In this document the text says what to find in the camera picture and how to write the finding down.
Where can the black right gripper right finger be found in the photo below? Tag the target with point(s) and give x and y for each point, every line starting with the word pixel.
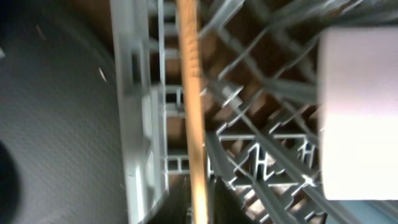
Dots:
pixel 226 206

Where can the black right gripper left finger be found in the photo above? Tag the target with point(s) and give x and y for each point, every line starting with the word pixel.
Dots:
pixel 10 188

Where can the light blue plastic cup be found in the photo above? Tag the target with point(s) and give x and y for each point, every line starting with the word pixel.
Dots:
pixel 372 211

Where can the pink plastic bowl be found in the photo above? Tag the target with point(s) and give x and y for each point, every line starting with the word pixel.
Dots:
pixel 357 92

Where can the wooden chopstick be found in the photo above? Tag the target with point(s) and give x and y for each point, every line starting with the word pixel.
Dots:
pixel 191 80

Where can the grey plastic dishwasher rack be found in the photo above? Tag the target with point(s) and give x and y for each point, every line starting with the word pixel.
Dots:
pixel 259 85

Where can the round black serving tray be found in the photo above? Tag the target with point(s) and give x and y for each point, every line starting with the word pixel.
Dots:
pixel 84 122

